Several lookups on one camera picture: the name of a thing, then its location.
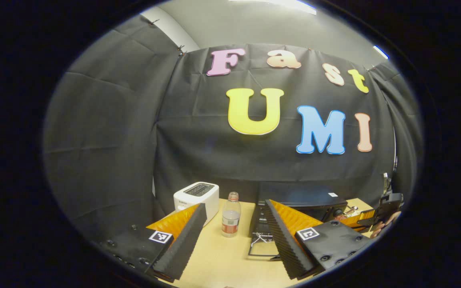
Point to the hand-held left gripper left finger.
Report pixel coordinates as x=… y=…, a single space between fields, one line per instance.
x=182 y=244

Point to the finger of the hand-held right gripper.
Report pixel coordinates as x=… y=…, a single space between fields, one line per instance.
x=354 y=220

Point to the small ceiling light panel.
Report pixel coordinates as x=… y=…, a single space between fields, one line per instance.
x=381 y=52

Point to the clear plastic water bottle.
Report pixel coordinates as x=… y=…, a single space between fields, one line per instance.
x=231 y=218

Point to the white toaster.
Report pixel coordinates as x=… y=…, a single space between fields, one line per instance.
x=198 y=196

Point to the black backdrop cloth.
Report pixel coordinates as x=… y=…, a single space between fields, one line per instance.
x=214 y=160

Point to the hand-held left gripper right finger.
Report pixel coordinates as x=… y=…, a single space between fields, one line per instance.
x=284 y=244

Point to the black electric oven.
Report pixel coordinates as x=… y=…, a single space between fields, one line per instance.
x=294 y=196

